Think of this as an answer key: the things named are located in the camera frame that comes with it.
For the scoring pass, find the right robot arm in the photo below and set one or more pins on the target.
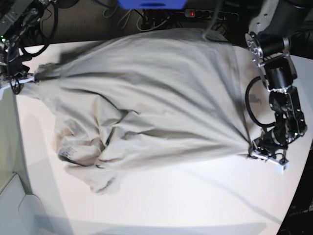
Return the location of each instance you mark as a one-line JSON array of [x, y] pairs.
[[19, 19]]

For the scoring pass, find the beige t-shirt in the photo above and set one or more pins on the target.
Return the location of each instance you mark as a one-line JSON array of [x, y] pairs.
[[143, 101]]

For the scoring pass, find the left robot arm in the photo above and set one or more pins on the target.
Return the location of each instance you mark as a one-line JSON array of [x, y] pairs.
[[269, 41]]

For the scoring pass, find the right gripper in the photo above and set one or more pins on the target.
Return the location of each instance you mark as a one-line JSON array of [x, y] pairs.
[[15, 83]]

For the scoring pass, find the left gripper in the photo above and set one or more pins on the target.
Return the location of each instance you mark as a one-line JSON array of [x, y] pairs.
[[268, 149]]

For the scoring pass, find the blue box top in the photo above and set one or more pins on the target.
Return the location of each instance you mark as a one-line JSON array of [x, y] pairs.
[[152, 4]]

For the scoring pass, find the black power strip red switch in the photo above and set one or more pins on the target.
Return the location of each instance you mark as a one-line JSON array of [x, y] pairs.
[[208, 14]]

